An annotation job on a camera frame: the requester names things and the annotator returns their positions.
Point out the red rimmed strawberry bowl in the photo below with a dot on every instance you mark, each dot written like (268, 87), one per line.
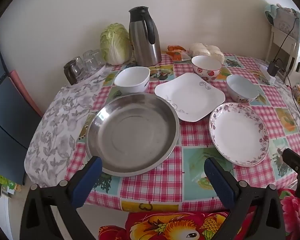
(205, 65)

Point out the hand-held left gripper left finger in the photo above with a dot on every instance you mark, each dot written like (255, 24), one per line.
(87, 180)

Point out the napa cabbage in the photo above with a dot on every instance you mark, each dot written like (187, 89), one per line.
(113, 45)

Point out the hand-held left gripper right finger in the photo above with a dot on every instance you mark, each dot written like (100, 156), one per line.
(221, 183)

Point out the red floral printed cushion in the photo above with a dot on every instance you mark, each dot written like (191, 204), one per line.
(165, 227)

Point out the reddish wooden board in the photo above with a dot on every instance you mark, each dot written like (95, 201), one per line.
(22, 87)

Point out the clear drinking glass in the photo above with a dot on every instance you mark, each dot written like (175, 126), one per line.
(97, 56)
(79, 67)
(87, 55)
(91, 66)

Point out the large stainless steel basin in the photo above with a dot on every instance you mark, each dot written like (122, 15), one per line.
(132, 135)

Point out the square white plate grey scrolls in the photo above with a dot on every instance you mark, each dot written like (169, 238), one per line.
(187, 95)

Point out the stainless steel thermos jug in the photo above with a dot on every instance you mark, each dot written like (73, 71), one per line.
(142, 45)

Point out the grey floral cloth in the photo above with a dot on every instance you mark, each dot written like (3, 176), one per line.
(55, 120)

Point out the black charger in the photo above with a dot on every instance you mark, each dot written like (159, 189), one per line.
(274, 68)

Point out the orange snack packet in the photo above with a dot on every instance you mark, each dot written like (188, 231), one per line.
(176, 48)
(177, 56)

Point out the plain white square bowl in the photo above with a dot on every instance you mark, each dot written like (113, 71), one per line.
(130, 80)

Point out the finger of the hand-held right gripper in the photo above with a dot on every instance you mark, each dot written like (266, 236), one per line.
(293, 158)

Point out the round purple floral plate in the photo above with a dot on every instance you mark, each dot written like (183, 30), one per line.
(237, 135)

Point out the white power strip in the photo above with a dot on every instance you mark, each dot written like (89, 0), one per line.
(264, 73)

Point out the pale blue floral bowl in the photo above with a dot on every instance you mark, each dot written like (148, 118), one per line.
(241, 87)

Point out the teal and grey fabric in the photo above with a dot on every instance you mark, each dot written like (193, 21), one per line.
(282, 15)

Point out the green printed box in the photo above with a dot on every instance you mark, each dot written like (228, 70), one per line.
(2, 181)

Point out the bag of white steamed buns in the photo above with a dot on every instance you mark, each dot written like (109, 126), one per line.
(207, 50)

